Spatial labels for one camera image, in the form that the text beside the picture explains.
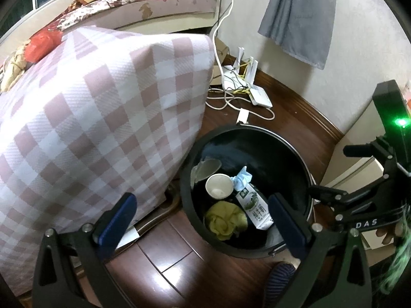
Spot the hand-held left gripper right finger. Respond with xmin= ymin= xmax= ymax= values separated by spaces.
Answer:
xmin=267 ymin=194 xmax=375 ymax=308

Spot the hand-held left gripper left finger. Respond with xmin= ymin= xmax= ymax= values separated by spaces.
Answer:
xmin=32 ymin=192 xmax=138 ymax=308

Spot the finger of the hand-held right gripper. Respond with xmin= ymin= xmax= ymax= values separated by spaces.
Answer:
xmin=307 ymin=184 xmax=381 ymax=223
xmin=343 ymin=136 xmax=397 ymax=167

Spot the green and white milk carton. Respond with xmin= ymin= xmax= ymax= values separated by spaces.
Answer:
xmin=234 ymin=184 xmax=274 ymax=230

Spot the yellow cloth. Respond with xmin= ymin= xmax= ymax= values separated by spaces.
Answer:
xmin=204 ymin=200 xmax=248 ymax=241

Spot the light blue tissue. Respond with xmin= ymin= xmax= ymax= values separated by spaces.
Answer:
xmin=232 ymin=166 xmax=253 ymax=191

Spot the black trash bin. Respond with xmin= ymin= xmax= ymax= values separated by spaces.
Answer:
xmin=179 ymin=123 xmax=317 ymax=260

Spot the blue patterned paper cup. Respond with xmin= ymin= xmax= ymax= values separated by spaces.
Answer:
xmin=205 ymin=173 xmax=234 ymax=199

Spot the orange plastic bag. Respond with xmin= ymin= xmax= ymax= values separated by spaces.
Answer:
xmin=24 ymin=30 xmax=63 ymax=63

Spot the person's right forearm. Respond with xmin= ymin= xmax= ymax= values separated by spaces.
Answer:
xmin=379 ymin=199 xmax=411 ymax=296

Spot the person's right hand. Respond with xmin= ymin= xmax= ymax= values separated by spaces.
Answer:
xmin=374 ymin=223 xmax=403 ymax=246

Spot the white paper sheet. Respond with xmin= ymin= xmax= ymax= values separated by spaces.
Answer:
xmin=116 ymin=226 xmax=140 ymax=249

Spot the beige cabinet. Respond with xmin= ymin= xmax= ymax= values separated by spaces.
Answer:
xmin=319 ymin=101 xmax=411 ymax=257

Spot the blue striped slipper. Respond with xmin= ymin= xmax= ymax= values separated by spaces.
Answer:
xmin=268 ymin=261 xmax=297 ymax=308

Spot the white modem box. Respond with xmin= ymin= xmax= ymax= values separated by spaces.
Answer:
xmin=249 ymin=86 xmax=273 ymax=108

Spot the white router with antennas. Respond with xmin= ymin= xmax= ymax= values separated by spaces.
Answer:
xmin=221 ymin=46 xmax=259 ymax=91

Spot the tied grey curtain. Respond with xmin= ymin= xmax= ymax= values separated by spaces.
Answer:
xmin=258 ymin=0 xmax=338 ymax=70

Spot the cardboard box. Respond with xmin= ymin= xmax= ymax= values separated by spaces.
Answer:
xmin=212 ymin=35 xmax=230 ymax=68

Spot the bed with red headboard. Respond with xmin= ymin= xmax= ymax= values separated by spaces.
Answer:
xmin=0 ymin=0 xmax=222 ymax=58

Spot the thin white cable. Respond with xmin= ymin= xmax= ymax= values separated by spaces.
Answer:
xmin=205 ymin=86 xmax=276 ymax=121

